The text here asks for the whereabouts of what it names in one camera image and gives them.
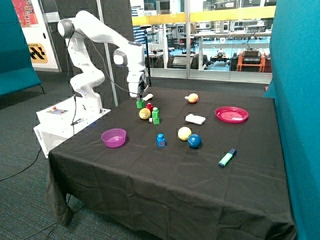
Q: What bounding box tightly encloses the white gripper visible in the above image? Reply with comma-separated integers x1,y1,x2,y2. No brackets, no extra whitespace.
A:
127,71,149,101

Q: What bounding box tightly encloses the green block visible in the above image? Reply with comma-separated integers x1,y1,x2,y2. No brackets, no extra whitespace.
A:
151,107,160,119
152,117,160,125
136,99,145,109

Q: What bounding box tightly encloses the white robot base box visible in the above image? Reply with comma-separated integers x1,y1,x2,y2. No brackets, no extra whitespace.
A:
33,97,111,158

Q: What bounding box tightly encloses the white small object far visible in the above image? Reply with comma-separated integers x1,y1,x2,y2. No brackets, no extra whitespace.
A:
142,93,153,101

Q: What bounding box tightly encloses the red block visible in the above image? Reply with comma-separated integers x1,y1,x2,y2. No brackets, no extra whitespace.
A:
146,103,153,112

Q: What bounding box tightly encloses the yellow ball left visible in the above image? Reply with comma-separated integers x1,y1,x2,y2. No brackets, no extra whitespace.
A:
139,107,151,120

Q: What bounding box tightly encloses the yellow ball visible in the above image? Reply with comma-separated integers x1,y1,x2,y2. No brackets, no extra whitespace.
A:
139,107,151,120
177,126,192,141

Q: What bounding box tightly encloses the purple bowl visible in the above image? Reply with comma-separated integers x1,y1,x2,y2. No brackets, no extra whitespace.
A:
101,128,127,148

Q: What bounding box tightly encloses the blue block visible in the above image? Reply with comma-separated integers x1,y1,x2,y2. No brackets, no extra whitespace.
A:
156,133,166,148

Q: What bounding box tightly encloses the orange peach toy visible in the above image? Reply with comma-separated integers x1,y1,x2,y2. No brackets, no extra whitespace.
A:
184,93,199,104

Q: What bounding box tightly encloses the yellow ball centre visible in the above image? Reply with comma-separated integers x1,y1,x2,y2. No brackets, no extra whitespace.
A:
177,126,192,141

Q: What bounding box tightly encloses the white sponge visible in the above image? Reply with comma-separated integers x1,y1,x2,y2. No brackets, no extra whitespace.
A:
185,113,206,125

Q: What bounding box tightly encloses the blue ball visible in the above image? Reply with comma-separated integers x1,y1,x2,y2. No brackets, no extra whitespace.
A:
187,134,202,149

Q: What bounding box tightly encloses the black tablecloth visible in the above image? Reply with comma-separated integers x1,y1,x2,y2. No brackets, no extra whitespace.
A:
45,87,297,240

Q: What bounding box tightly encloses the pink plate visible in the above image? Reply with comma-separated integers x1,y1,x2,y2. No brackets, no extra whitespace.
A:
215,106,249,124

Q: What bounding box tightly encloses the green highlighter pen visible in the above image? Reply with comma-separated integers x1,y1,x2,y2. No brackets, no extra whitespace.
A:
218,148,237,168

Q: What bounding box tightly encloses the yellow black sign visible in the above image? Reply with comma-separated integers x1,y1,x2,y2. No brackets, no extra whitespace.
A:
27,43,48,64

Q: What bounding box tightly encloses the orange black machine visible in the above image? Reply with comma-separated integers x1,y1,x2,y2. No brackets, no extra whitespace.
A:
236,48,266,73

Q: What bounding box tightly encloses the teal sofa left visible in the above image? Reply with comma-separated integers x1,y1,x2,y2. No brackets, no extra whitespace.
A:
0,0,42,96

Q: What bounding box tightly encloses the red poster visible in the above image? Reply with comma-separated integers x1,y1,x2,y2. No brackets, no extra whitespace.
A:
12,0,39,28

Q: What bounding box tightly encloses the teal partition right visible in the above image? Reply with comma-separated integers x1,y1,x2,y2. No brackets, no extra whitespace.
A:
265,0,320,240

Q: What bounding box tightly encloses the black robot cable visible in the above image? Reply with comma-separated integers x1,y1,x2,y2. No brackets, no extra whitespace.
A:
65,29,138,126

